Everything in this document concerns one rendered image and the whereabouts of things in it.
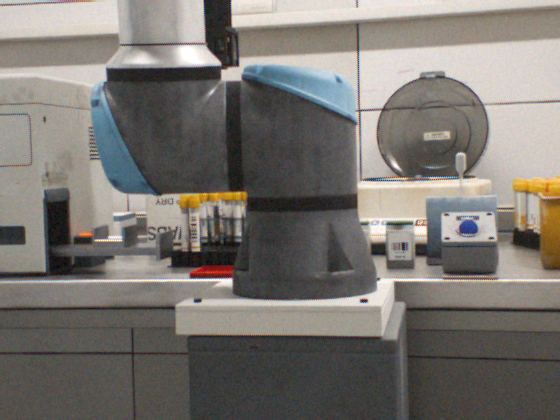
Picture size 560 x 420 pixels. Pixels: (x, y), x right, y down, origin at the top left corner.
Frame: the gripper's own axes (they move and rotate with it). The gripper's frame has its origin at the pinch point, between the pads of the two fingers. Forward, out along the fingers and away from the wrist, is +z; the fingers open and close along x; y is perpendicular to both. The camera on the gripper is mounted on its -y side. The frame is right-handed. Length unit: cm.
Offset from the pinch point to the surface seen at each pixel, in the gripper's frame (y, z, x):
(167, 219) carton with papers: -11.8, 16.0, 20.3
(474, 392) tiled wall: 41, 55, 57
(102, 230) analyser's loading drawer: -13.0, 15.9, -4.5
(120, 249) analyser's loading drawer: -8.8, 18.4, -7.9
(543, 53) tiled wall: 55, -13, 58
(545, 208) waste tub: 51, 14, -1
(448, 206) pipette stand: 38.3, 13.6, 3.9
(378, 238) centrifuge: 26.6, 19.4, 15.8
